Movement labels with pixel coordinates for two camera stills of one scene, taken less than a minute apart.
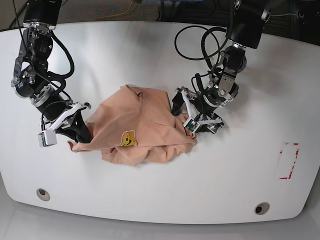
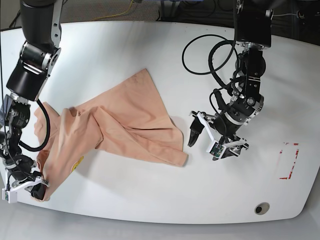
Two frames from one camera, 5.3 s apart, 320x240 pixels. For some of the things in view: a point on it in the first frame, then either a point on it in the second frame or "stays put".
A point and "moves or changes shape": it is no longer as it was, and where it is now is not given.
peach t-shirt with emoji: x=136 y=126 moves or changes shape
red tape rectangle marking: x=294 y=161 stays put
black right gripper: x=206 y=102 -> x=226 y=125
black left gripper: x=79 y=129 -> x=20 y=166
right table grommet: x=262 y=208 stays put
